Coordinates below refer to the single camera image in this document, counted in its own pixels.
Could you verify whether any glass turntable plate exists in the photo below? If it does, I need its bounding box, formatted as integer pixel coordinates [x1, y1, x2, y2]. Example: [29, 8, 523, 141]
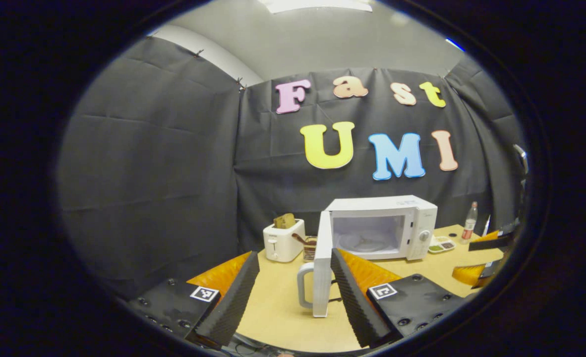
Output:
[339, 232, 392, 254]

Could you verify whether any long ceiling light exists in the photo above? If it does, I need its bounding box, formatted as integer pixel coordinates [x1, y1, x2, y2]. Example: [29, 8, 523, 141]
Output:
[261, 0, 374, 14]

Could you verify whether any curved metal bar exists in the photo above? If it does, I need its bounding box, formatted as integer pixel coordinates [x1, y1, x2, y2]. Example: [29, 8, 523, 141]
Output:
[513, 143, 529, 175]

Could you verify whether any white microwave oven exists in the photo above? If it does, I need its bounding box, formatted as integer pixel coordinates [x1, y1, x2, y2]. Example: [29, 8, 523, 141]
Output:
[297, 195, 438, 318]

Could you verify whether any white toaster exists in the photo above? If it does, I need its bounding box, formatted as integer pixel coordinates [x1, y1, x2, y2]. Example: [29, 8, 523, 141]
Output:
[263, 219, 306, 263]

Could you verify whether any white divided dish of beans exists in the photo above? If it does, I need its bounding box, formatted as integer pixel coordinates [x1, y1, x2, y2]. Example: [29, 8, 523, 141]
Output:
[428, 236, 456, 254]

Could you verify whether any woven basket with brown handle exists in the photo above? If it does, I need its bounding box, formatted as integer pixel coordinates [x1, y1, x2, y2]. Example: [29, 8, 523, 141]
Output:
[292, 233, 318, 262]

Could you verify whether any black cable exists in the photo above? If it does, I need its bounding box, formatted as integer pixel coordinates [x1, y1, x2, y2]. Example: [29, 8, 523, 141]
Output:
[229, 333, 293, 357]

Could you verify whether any clear bottle with red label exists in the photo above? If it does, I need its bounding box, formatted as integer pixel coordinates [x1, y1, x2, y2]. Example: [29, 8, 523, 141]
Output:
[461, 201, 478, 245]

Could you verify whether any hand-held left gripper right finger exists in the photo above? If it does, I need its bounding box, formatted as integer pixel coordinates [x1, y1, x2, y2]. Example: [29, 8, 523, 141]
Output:
[330, 248, 469, 349]

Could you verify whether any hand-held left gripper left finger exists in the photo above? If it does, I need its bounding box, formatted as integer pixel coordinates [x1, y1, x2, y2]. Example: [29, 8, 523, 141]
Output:
[127, 250, 260, 349]

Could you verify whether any black backdrop cloth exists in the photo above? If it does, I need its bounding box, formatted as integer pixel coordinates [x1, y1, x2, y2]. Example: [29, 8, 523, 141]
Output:
[58, 36, 527, 298]

